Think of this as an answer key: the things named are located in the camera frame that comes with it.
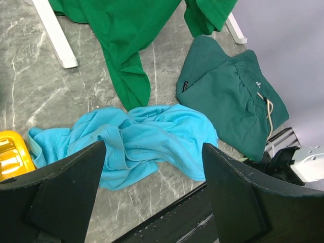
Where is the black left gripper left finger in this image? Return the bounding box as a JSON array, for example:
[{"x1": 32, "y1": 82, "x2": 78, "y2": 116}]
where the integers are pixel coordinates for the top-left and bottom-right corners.
[{"x1": 1, "y1": 141, "x2": 106, "y2": 242}]

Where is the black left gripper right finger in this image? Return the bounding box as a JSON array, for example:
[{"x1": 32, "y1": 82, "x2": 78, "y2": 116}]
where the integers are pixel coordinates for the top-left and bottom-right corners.
[{"x1": 202, "y1": 143, "x2": 323, "y2": 242}]

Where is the light blue t shirt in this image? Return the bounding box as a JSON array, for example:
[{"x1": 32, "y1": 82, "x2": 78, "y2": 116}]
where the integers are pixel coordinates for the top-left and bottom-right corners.
[{"x1": 27, "y1": 104, "x2": 218, "y2": 190}]

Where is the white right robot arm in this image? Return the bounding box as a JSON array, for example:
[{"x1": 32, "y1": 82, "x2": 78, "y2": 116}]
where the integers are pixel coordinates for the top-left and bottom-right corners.
[{"x1": 248, "y1": 146, "x2": 323, "y2": 191}]

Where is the green t shirt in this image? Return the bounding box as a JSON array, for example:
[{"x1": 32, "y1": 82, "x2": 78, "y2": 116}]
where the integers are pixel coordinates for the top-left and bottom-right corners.
[{"x1": 50, "y1": 1, "x2": 243, "y2": 110}]

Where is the yellow plastic bin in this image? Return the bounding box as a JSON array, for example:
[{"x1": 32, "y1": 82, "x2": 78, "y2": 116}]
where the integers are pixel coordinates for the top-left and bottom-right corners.
[{"x1": 1, "y1": 130, "x2": 36, "y2": 182}]

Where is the dark teal garment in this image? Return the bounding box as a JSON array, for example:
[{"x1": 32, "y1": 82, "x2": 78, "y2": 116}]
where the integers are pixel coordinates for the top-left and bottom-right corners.
[{"x1": 176, "y1": 35, "x2": 289, "y2": 161}]

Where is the grey white clothes rack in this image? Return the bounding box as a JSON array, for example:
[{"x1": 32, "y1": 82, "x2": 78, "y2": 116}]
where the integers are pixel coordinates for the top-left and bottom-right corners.
[{"x1": 24, "y1": 0, "x2": 248, "y2": 69}]

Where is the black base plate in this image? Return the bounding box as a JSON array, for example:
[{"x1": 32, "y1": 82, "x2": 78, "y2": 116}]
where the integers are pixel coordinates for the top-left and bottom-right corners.
[{"x1": 114, "y1": 183, "x2": 219, "y2": 243}]

